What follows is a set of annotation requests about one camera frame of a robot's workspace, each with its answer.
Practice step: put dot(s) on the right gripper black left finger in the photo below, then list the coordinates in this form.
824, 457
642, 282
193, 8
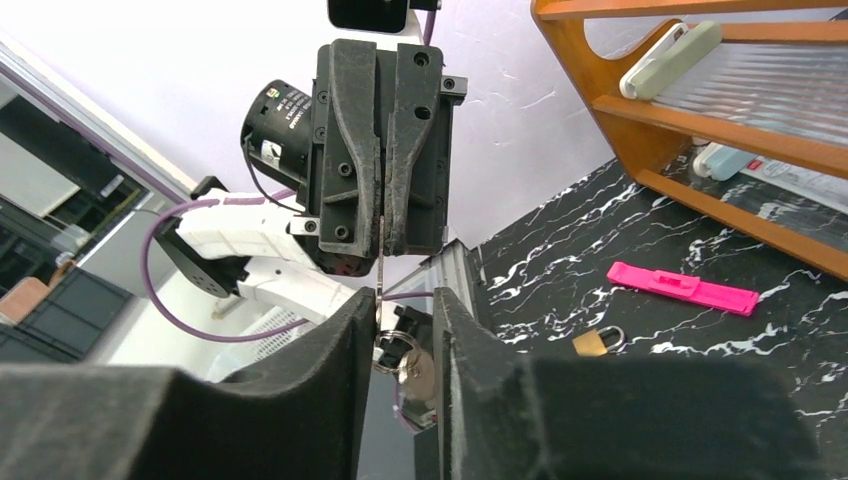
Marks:
297, 414

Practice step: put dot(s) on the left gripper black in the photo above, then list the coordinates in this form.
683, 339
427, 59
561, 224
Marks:
381, 170

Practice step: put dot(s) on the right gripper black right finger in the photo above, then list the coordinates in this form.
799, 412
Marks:
506, 415

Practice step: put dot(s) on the silver key bunch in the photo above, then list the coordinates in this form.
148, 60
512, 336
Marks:
404, 350

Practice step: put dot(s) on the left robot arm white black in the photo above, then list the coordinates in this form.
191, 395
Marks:
241, 244

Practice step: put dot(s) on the small brass padlock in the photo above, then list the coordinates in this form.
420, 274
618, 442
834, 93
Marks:
599, 342

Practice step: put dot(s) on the white blue item bottom shelf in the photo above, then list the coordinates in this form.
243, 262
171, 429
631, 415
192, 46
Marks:
720, 162

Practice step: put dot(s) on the orange wooden shelf rack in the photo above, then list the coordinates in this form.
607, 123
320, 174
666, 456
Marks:
775, 89

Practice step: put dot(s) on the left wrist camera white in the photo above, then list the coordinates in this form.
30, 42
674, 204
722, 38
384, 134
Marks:
382, 16

